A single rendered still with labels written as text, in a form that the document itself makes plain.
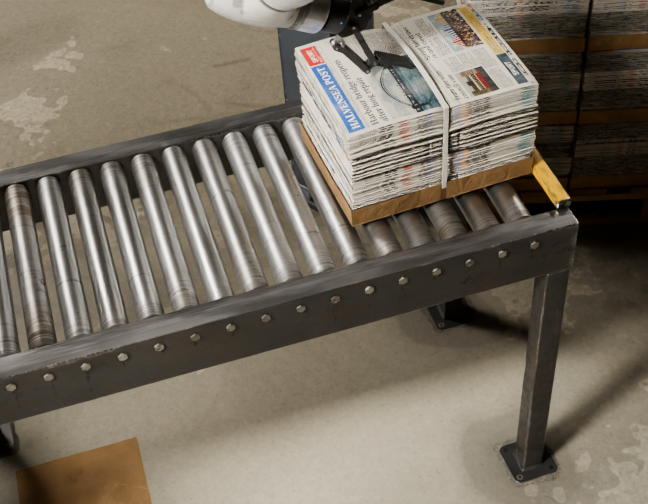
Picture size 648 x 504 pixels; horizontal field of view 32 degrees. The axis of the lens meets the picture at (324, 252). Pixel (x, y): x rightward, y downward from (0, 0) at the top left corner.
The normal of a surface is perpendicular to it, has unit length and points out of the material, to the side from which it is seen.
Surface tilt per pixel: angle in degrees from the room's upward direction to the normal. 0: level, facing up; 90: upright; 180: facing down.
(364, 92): 2
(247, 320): 90
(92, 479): 0
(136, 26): 0
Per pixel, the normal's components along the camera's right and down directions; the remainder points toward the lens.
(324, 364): -0.06, -0.69
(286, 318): 0.29, 0.67
